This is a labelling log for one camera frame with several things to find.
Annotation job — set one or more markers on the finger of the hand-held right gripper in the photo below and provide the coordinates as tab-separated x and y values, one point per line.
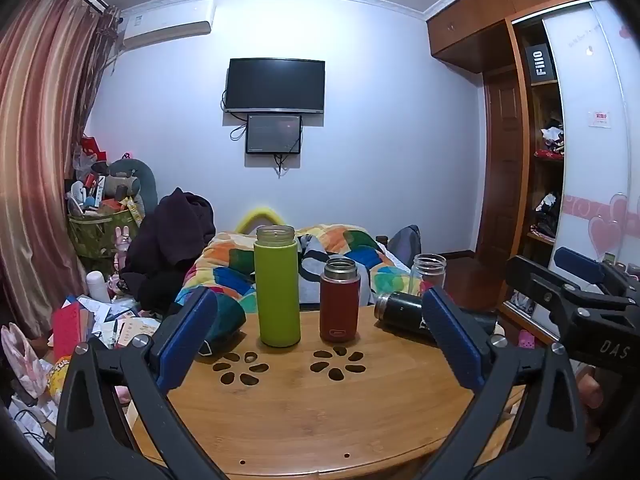
577	262
530	275

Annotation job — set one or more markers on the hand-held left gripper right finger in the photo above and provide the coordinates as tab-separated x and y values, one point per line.
450	340

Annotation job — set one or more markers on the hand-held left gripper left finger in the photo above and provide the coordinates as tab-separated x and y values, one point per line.
187	330

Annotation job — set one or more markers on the black cup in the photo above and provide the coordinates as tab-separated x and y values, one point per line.
400	308

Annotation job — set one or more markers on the clear glass cup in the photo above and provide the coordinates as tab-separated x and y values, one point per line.
427	272

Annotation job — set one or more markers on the green cup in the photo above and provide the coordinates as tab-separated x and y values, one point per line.
277	290

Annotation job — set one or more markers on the red cup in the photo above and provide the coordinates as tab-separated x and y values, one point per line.
340	305

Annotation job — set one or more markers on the person's right hand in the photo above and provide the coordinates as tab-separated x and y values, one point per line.
592	390

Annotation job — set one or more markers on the pink slipper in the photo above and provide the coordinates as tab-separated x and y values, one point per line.
526	339

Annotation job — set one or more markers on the colourful patchwork blanket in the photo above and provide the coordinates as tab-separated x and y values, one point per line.
227	270

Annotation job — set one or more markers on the white bottle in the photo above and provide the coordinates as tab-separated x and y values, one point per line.
98	287

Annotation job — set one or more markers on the pile of dark clothes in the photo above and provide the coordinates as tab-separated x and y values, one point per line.
170	230

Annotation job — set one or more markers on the pink rabbit toy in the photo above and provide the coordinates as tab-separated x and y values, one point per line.
122	245

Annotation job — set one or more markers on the grey backpack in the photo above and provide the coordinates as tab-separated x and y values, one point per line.
405	242

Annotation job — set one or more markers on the wooden door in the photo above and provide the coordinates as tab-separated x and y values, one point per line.
502	170

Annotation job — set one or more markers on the red box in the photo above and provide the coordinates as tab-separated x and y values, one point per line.
67	330

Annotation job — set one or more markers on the green storage basket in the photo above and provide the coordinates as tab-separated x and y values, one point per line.
100	235

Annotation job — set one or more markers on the yellow pillow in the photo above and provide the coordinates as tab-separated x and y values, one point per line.
260	216

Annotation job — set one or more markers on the white wardrobe sliding door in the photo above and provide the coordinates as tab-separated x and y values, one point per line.
595	110

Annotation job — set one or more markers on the grey plush toy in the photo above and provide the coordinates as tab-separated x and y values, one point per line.
140	175

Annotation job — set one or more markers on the pink bag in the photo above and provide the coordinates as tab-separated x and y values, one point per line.
22	365

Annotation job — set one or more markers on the black box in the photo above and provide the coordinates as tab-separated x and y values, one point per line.
541	62

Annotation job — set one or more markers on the striped red curtain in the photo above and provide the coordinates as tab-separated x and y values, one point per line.
35	160

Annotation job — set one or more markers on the wooden wardrobe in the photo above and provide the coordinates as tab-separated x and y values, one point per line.
500	20

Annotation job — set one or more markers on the white air conditioner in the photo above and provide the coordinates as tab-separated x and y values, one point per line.
167	22

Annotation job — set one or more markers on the small wall monitor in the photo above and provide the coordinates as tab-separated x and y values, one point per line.
273	133

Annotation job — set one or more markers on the black wall television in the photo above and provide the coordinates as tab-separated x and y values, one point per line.
275	85

